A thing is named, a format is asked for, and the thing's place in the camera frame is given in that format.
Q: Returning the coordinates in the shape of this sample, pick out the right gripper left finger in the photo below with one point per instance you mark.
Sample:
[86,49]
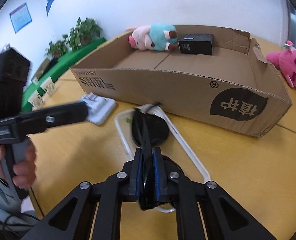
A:
[92,211]

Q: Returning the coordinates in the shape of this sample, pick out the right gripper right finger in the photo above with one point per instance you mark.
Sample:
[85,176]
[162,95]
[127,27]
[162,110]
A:
[203,211]

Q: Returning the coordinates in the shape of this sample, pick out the black sunglasses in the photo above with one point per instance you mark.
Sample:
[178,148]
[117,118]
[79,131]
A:
[149,131]

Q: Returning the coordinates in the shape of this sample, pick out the pig plush toy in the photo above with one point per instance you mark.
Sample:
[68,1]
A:
[158,37]

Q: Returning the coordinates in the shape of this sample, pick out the black product box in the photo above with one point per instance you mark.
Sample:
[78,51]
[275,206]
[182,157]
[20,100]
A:
[196,44]

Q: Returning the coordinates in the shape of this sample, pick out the grey jacket left forearm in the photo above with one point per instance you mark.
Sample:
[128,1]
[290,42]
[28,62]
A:
[11,217]

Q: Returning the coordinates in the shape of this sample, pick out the green cloth covered table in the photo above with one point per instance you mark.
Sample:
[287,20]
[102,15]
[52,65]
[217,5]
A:
[63,64]

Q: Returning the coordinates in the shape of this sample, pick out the small potted green plant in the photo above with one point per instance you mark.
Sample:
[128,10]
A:
[57,49]

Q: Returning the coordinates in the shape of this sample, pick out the blue notice poster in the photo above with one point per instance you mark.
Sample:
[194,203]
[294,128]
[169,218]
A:
[20,17]

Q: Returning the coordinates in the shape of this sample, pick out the large potted green plant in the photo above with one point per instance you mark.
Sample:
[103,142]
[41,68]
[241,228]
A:
[82,34]

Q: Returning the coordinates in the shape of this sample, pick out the brown cardboard box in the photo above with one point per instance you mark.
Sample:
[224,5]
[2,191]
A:
[234,88]

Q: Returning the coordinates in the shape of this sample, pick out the pink bear plush toy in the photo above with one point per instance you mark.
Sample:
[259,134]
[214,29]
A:
[285,61]

